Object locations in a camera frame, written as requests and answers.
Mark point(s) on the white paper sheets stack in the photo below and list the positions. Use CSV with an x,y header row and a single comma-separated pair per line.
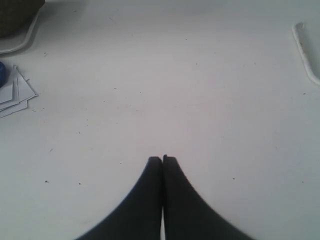
x,y
15,93

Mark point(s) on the white tray under basket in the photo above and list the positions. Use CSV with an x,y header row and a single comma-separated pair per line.
x,y
20,38

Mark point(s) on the blue round object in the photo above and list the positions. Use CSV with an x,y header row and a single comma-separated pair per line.
x,y
3,74

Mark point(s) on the white rectangular plastic tray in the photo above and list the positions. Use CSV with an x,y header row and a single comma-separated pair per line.
x,y
305,52

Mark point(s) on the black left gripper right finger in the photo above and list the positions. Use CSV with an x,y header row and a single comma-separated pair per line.
x,y
186,215

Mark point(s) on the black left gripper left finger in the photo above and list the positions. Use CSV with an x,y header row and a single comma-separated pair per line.
x,y
139,215

